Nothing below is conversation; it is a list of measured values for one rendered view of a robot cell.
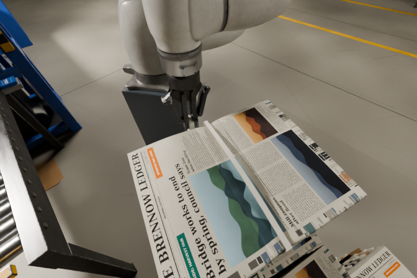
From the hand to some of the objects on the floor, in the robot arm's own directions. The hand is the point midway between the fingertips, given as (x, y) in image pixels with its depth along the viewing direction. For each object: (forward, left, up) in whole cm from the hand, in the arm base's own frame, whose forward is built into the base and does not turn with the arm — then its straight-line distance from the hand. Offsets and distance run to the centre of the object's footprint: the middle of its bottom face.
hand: (190, 126), depth 58 cm
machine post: (-56, -138, -96) cm, 177 cm away
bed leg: (-33, -137, -96) cm, 171 cm away
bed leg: (+36, -36, -96) cm, 109 cm away
